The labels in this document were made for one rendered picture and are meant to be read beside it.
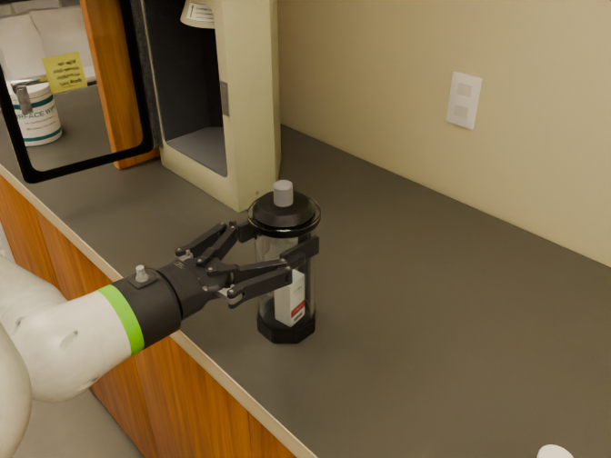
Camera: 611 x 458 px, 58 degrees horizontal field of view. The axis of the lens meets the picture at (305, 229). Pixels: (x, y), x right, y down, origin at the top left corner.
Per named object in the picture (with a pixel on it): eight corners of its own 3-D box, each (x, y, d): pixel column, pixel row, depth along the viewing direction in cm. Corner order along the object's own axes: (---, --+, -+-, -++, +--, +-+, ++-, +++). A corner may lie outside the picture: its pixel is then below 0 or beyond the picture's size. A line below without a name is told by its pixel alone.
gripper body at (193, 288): (179, 290, 68) (240, 259, 73) (144, 259, 73) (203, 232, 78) (186, 334, 72) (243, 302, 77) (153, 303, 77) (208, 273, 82)
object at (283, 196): (285, 200, 88) (285, 163, 85) (327, 223, 83) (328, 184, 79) (240, 222, 83) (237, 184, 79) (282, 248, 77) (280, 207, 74)
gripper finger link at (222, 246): (205, 286, 77) (196, 284, 78) (239, 242, 86) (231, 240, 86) (203, 263, 75) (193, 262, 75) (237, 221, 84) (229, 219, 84)
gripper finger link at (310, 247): (279, 253, 78) (283, 255, 77) (315, 234, 82) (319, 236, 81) (279, 270, 80) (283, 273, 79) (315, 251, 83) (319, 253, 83)
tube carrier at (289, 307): (289, 289, 100) (286, 184, 88) (332, 319, 93) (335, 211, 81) (241, 317, 94) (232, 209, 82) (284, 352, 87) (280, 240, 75)
